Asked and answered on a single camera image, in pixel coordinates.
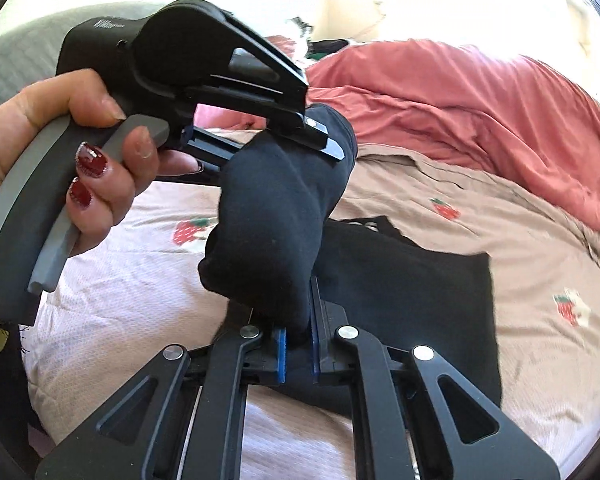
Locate black orange small garment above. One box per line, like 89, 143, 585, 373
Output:
199, 104, 502, 416

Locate left hand red nails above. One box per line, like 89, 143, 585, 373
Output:
0, 68, 204, 256

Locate green black object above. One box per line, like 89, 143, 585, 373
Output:
306, 38, 351, 61

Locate brown ruffled cushion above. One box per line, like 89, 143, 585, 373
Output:
266, 35, 298, 58

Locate grey quilted pillow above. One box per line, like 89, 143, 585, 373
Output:
0, 3, 159, 105

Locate terracotta red duvet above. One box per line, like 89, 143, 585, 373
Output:
194, 38, 600, 261

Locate beige strawberry print bedsheet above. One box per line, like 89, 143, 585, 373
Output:
21, 144, 600, 476

